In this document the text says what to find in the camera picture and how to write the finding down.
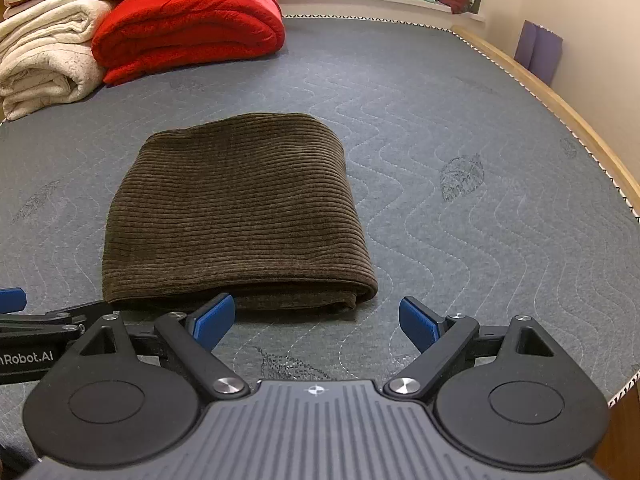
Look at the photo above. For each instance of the red folded blanket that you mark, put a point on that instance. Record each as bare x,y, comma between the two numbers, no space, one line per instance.
185,30

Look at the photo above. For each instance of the wooden bed frame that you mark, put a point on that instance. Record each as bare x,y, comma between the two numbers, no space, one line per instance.
575,115

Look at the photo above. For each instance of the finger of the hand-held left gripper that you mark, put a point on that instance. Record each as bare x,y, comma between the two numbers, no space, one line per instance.
75,314
12,300

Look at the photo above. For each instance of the white window ledge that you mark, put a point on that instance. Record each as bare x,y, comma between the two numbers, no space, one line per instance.
350,2

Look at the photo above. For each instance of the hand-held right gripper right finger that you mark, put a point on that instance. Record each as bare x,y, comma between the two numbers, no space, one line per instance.
417,320

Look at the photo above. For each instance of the cream fleece blanket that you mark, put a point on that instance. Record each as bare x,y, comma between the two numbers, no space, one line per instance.
55,22

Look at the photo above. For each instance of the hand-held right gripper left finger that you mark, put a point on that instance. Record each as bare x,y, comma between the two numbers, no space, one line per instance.
215,317

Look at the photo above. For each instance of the cream quilted blanket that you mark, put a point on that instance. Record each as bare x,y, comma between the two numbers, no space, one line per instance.
45,82

